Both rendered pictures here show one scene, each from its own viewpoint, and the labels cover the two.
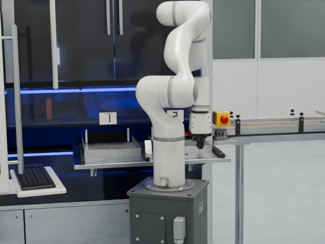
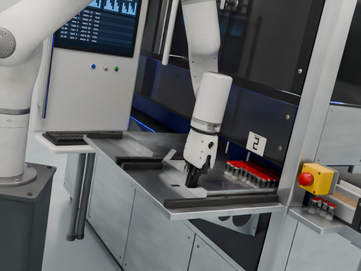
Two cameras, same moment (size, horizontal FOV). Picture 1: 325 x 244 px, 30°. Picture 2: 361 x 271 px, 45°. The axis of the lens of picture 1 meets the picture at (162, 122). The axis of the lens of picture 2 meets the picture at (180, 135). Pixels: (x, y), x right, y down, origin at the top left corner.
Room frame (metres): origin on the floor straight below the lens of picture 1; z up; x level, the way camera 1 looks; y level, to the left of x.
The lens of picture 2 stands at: (2.24, -1.24, 1.33)
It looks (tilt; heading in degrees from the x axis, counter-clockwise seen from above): 13 degrees down; 66
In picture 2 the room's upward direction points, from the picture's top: 11 degrees clockwise
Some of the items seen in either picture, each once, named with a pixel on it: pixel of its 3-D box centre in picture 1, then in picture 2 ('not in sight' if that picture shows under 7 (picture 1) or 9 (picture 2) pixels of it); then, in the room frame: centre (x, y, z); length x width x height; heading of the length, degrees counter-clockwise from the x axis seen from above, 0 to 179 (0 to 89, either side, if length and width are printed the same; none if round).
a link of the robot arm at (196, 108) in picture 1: (200, 108); (206, 125); (2.78, -0.18, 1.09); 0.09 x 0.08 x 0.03; 99
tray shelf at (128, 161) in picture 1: (146, 152); (181, 168); (2.85, 0.08, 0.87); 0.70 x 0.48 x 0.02; 99
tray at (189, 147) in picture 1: (178, 143); (226, 178); (2.95, -0.08, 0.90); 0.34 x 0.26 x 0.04; 9
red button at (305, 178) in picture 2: (224, 119); (306, 179); (3.06, -0.31, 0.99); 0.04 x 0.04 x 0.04; 9
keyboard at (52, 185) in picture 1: (33, 175); (92, 137); (2.64, 0.58, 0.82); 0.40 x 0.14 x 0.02; 18
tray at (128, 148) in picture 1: (110, 145); (175, 146); (2.89, 0.26, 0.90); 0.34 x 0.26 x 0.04; 9
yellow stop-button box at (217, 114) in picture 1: (221, 118); (317, 178); (3.10, -0.31, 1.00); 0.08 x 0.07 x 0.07; 9
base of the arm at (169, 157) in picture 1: (169, 162); (3, 142); (2.27, -0.02, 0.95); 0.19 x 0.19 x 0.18
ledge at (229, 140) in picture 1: (222, 140); (319, 219); (3.15, -0.32, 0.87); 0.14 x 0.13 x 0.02; 9
